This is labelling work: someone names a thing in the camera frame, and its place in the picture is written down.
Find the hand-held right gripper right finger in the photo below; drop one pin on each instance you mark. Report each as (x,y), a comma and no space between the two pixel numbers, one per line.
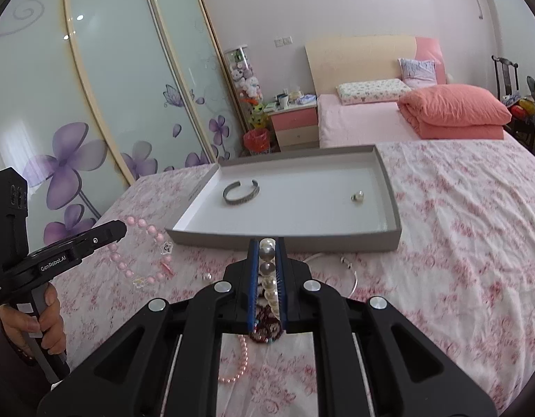
(281,278)

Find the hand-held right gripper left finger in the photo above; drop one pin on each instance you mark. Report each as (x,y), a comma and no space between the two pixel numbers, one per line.
(251,278)

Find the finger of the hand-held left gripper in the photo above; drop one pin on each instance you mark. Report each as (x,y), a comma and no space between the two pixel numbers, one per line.
(106,231)

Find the thin silver bangle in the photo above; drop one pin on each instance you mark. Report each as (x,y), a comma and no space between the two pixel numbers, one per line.
(352,278)

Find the grey cardboard box tray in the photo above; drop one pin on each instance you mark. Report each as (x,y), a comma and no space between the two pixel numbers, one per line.
(302,200)

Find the person's left forearm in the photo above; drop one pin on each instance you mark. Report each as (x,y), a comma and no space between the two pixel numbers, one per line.
(11,382)

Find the person's left hand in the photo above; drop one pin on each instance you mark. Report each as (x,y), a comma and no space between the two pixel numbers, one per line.
(50,317)

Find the red trash bin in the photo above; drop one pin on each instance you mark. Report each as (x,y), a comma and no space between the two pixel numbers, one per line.
(255,142)

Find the pink and beige nightstand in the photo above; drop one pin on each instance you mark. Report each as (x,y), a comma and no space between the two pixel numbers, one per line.
(295,130)

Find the floral glass sliding wardrobe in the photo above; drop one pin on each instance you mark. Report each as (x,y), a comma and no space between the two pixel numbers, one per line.
(111,74)

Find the yellow green plush toy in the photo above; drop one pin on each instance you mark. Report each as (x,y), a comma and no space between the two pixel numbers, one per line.
(258,117)

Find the pink sheeted bed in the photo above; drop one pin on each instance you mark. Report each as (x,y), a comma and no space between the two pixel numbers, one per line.
(358,126)

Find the white mug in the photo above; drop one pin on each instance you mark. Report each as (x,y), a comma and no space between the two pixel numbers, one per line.
(283,102)

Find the pink floral bedsheet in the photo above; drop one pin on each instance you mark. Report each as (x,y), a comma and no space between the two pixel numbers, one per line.
(458,234)

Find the clear tube of plush toys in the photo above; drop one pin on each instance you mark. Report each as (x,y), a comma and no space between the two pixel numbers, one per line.
(243,78)

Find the white floral pillow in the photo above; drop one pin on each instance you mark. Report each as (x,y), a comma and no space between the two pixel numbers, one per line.
(371,89)

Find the beige and pink headboard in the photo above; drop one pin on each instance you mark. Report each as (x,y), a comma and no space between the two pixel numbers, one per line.
(350,61)

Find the folded salmon quilt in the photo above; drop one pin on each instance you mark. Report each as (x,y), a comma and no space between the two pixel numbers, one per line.
(454,108)

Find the purple pillow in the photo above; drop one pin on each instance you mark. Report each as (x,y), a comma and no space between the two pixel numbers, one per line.
(419,71)

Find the pile of colourful toys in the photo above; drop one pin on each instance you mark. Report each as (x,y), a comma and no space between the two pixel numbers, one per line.
(517,106)

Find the dark wooden chair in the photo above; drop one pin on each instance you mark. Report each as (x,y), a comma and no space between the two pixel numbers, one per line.
(506,78)

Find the white wall socket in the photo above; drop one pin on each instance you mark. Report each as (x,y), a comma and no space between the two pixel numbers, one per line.
(283,41)

